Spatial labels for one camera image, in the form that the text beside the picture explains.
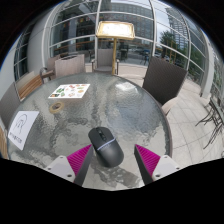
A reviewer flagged black metal folding furniture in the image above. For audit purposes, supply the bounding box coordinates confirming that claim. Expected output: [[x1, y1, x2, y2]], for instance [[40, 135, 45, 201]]
[[195, 95, 224, 150]]

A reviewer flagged brown tape roll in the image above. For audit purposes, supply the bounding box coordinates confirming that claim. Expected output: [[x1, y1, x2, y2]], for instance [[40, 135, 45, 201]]
[[49, 101, 65, 114]]

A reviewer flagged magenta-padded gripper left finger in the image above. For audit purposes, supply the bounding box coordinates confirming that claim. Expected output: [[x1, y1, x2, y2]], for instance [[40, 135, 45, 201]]
[[45, 143, 95, 187]]

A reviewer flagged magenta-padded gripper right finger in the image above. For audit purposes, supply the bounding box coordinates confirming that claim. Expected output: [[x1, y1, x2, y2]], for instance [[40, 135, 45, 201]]
[[133, 143, 183, 186]]

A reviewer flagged black computer mouse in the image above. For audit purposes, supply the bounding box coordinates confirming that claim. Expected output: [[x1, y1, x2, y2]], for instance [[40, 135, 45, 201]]
[[87, 126, 125, 168]]

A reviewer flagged gold menu stand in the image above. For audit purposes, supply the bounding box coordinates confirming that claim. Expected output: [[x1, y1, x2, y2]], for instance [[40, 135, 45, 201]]
[[95, 20, 136, 76]]

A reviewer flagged white printed mouse pad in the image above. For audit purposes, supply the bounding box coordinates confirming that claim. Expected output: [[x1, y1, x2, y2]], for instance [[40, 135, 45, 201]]
[[7, 110, 40, 151]]

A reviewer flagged grey wicker chair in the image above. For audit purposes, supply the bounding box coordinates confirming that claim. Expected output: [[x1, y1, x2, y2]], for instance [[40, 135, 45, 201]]
[[92, 48, 116, 74], [53, 53, 86, 80], [142, 56, 189, 117], [39, 54, 62, 81], [0, 82, 22, 132]]

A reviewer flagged wooden slat bench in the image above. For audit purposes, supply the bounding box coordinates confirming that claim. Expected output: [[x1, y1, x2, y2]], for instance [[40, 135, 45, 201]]
[[14, 70, 45, 101], [0, 124, 10, 160]]

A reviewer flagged colourful printed menu card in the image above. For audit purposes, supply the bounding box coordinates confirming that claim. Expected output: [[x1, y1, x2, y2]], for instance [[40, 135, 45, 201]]
[[48, 83, 91, 100]]

